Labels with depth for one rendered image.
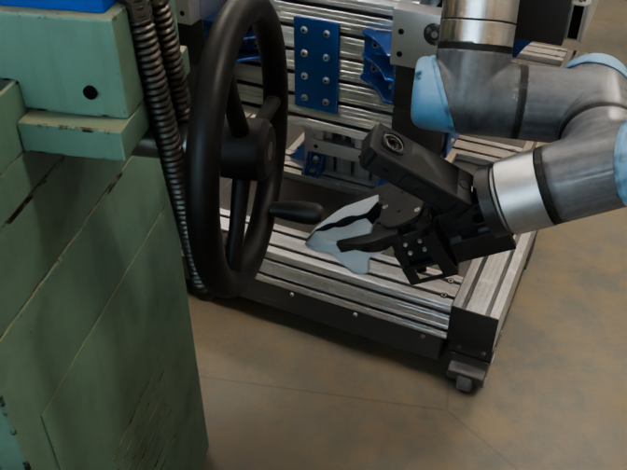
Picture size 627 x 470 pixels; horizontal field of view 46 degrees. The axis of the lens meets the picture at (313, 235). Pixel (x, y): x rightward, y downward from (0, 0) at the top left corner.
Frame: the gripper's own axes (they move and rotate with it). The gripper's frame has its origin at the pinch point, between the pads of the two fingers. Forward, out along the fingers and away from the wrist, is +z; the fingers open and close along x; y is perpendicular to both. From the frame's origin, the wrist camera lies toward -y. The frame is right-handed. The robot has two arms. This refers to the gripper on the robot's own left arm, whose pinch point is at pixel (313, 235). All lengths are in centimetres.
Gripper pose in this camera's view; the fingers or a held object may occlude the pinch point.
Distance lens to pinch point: 79.3
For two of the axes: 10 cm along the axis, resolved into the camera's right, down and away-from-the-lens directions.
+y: 4.9, 7.1, 5.1
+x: 2.0, -6.6, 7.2
